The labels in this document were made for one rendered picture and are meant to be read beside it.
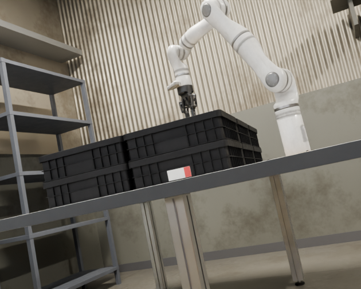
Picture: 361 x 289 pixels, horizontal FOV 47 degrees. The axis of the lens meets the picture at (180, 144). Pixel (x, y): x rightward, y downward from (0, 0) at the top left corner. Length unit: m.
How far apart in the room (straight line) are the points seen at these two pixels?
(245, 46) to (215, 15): 0.19
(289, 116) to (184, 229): 0.61
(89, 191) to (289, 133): 0.80
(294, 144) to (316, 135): 2.19
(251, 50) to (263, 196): 2.36
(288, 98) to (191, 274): 0.75
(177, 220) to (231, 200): 2.72
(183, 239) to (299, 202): 2.64
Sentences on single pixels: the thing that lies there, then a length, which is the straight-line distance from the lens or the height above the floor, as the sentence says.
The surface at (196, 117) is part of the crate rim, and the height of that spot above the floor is 0.92.
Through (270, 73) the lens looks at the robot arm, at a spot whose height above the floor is 1.03.
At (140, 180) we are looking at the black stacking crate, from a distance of 1.59.
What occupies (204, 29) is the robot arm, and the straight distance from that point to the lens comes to 1.88.
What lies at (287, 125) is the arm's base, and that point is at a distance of 1.56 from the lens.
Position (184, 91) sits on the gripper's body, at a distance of 1.92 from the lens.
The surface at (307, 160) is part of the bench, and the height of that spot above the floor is 0.68.
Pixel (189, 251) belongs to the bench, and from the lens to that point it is 1.20.
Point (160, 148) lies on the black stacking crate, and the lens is 1.55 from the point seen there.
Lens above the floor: 0.66
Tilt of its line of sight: 7 degrees up
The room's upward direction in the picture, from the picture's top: 12 degrees counter-clockwise
